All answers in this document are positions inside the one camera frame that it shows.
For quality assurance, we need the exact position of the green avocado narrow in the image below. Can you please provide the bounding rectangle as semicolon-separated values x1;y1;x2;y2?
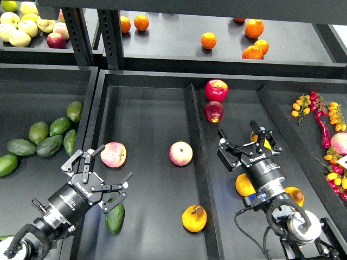
63;129;77;156

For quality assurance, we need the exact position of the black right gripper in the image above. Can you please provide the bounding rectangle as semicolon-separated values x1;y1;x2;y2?
216;120;285;191

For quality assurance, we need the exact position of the mixed cherry tomatoes lower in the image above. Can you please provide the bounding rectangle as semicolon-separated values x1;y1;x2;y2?
316;147;346;202

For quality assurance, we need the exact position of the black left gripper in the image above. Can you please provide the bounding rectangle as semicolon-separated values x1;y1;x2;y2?
48;145;133;224

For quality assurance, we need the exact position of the yellow pear top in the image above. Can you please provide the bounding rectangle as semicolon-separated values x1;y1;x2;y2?
250;132;272;150

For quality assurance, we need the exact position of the black tray divider left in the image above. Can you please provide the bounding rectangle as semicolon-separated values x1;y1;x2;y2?
184;83;224;259

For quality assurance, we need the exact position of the yellow apple front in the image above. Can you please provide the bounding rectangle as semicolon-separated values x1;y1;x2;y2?
9;30;31;47

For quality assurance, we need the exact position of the dark avocado left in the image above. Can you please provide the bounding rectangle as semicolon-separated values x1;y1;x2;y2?
7;139;36;157

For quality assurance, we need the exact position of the green avocado top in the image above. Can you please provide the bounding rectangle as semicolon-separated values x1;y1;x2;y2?
66;101;83;123

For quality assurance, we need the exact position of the pink apple left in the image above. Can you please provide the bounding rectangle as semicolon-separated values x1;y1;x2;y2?
100;142;127;168

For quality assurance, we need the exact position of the pink apple right edge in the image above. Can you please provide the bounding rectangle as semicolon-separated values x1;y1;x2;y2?
331;132;347;155

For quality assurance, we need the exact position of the pale pink apple shelf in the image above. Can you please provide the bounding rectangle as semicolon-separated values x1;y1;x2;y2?
53;22;69;40

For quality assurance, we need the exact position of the small orange right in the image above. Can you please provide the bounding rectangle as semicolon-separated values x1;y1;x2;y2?
254;39;269;55

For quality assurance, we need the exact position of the black shelf post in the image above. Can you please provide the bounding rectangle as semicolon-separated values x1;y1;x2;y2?
97;9;125;70
61;7;94;67

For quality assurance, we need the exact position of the large orange right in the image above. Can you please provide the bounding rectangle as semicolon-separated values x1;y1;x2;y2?
244;19;265;39

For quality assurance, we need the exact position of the black shelf post right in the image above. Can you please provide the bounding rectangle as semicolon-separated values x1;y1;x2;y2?
97;9;125;70

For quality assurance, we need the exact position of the dark avocado middle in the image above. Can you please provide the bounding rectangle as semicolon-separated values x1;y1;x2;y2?
36;135;63;157

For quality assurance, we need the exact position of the yellow pear left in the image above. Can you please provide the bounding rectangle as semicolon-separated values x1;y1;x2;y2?
235;173;256;197

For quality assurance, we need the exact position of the orange cherry tomato string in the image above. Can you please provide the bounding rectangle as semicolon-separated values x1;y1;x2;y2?
327;101;347;132

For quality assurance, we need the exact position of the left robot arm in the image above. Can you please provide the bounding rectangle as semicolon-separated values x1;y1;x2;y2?
1;145;133;259

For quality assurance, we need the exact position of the black shelf post left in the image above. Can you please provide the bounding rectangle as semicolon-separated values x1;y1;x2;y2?
61;7;94;67

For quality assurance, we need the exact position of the bright red apple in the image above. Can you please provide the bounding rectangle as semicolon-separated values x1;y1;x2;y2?
205;79;229;102

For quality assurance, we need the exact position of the dark green avocado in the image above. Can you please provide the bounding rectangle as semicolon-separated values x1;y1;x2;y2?
105;203;125;234

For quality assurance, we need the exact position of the dark red apple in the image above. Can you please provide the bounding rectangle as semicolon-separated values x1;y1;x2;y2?
203;101;224;124

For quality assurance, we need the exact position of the red chili pepper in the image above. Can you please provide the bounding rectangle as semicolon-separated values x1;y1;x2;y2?
315;117;331;148

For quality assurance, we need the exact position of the orange cherry tomato bunch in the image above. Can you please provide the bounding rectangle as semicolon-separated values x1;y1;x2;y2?
291;94;311;125

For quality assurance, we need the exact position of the light green avocado edge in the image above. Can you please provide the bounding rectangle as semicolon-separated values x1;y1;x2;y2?
0;154;19;177

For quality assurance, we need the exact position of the yellow pear with stem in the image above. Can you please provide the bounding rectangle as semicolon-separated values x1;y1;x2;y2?
181;205;207;232

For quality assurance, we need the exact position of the pink apple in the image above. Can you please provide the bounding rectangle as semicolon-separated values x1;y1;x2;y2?
169;141;193;166
100;142;127;168

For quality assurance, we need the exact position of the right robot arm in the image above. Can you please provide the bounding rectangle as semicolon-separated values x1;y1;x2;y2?
217;120;346;259

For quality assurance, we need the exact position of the green avocado round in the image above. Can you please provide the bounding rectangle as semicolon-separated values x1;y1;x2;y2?
28;121;49;145

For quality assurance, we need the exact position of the orange centre shelf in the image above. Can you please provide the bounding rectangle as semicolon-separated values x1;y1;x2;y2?
201;32;217;50

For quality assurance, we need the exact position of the pink apple centre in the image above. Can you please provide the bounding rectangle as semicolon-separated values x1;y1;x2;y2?
169;141;193;166

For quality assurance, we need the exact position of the yellow pear right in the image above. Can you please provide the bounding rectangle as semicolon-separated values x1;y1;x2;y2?
285;186;305;206

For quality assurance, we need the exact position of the red cherry tomato bunch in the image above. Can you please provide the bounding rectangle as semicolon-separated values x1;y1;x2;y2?
310;91;327;118

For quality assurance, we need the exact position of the red apple on shelf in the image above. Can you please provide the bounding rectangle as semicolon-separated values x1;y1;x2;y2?
47;32;66;49

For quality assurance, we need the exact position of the orange front right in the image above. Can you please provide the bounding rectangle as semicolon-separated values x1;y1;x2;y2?
242;45;264;60

